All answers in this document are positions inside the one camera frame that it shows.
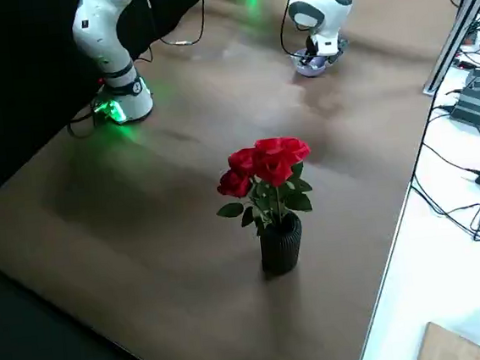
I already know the black finned power box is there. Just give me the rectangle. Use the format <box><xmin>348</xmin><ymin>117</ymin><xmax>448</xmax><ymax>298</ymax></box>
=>
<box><xmin>445</xmin><ymin>68</ymin><xmax>480</xmax><ymax>136</ymax></box>

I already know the red roses bouquet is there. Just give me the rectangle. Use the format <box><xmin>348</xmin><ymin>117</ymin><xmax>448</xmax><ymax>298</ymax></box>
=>
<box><xmin>209</xmin><ymin>133</ymin><xmax>320</xmax><ymax>241</ymax></box>

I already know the aluminium frame post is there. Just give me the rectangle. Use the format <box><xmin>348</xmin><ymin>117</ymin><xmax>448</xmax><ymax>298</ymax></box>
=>
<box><xmin>413</xmin><ymin>0</ymin><xmax>480</xmax><ymax>97</ymax></box>

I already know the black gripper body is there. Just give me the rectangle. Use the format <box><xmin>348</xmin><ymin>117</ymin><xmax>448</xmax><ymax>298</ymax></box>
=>
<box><xmin>303</xmin><ymin>34</ymin><xmax>330</xmax><ymax>65</ymax></box>
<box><xmin>333</xmin><ymin>37</ymin><xmax>351</xmax><ymax>59</ymax></box>

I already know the black ribbed vase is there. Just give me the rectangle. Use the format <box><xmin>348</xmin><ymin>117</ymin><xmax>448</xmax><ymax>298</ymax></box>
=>
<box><xmin>257</xmin><ymin>210</ymin><xmax>307</xmax><ymax>278</ymax></box>

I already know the black cable with silver plug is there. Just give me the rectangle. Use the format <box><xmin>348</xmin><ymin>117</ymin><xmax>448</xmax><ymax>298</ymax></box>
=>
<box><xmin>153</xmin><ymin>0</ymin><xmax>212</xmax><ymax>49</ymax></box>

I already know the wooden board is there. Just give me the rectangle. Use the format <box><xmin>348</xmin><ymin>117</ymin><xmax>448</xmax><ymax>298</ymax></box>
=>
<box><xmin>410</xmin><ymin>316</ymin><xmax>480</xmax><ymax>360</ymax></box>

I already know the purple bowl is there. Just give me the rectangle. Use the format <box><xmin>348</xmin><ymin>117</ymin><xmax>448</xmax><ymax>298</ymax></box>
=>
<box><xmin>289</xmin><ymin>44</ymin><xmax>338</xmax><ymax>79</ymax></box>

